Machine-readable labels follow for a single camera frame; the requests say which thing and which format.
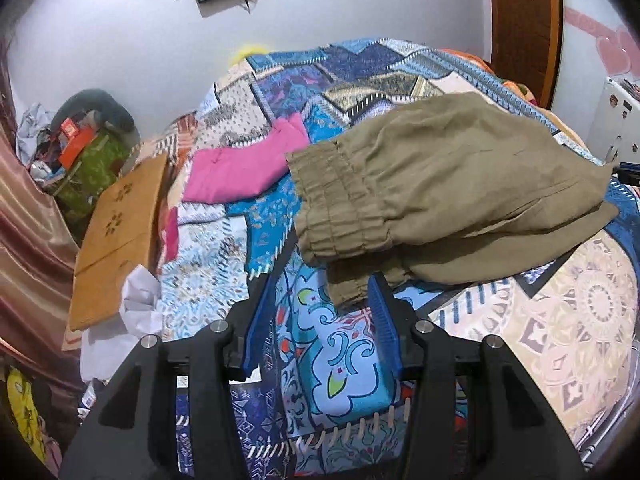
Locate yellow fluffy item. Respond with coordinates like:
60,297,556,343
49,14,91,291
227,42,273,66

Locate grey neck pillow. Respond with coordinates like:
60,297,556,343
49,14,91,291
54,88,137,133

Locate orange box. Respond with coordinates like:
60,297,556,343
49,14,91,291
57,119,96,167

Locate striped brown curtain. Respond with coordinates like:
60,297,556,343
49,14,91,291
0,35,83,396

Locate green fabric storage bin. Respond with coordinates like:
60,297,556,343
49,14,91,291
52,130,133,231

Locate olive green pants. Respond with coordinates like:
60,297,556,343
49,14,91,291
285,91,621,310

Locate white crumpled paper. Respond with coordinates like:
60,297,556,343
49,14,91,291
80,265,163,383

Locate orange blanket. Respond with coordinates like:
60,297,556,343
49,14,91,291
440,49,556,111

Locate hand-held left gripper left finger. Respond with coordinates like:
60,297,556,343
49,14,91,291
57,270,278,480

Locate patchwork printed blanket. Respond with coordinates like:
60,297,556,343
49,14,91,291
80,37,640,480

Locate yellow printed cloth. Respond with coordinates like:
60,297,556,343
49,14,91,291
5,367,48,461

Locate white crumpled cloth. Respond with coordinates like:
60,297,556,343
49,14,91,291
15,102,56,161

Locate tan wooden lap board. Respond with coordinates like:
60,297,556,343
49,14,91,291
67,152,171,333

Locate white heart-print wardrobe door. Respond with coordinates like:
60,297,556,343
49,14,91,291
550,0,640,146

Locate white plastic box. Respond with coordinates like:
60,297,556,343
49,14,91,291
585,77,640,166

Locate pink garment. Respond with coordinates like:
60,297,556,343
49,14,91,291
182,112,311,206

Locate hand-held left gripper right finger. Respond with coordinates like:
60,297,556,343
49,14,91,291
366,274,587,480

